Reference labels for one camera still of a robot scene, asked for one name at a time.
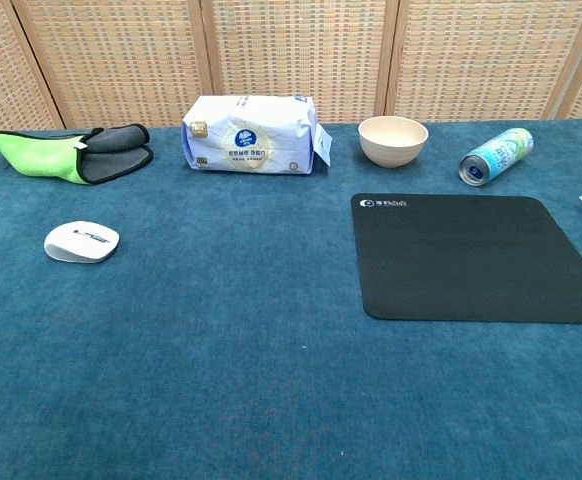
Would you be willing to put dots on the teal table cover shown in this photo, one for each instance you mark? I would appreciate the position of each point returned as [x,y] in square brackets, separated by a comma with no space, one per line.
[221,350]

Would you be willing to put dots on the light blue drink can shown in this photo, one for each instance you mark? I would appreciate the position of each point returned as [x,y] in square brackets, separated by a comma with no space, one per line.
[498,155]

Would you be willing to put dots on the white tissue pack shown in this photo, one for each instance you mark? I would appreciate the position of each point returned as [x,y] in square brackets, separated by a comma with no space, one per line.
[251,135]

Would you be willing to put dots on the black mouse pad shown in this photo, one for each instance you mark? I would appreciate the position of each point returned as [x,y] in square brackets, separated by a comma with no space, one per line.
[466,260]

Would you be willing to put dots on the green and grey cloth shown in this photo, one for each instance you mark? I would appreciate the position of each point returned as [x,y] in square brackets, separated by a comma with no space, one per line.
[36,155]

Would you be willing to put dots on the white computer mouse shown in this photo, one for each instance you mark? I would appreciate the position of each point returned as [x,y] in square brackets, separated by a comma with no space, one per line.
[82,245]

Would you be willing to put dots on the woven wooden folding screen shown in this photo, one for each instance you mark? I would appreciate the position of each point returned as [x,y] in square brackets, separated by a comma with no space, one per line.
[291,60]

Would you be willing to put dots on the beige bowl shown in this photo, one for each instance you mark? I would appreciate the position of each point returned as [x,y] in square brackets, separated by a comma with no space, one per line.
[393,145]

